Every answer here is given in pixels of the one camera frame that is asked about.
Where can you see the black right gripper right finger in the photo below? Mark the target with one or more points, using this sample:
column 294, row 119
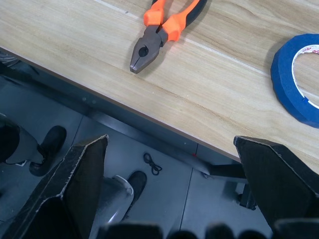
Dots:
column 276, row 179

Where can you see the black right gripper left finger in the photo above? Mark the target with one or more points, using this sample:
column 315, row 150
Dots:
column 67, row 189

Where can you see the black robot foot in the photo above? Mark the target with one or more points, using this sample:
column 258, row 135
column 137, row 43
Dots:
column 48, row 149
column 138, row 183

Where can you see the silver robot leg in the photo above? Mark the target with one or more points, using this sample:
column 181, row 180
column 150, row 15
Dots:
column 113, row 199

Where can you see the blue tape roll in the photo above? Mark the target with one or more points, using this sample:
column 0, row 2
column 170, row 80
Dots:
column 285, row 82

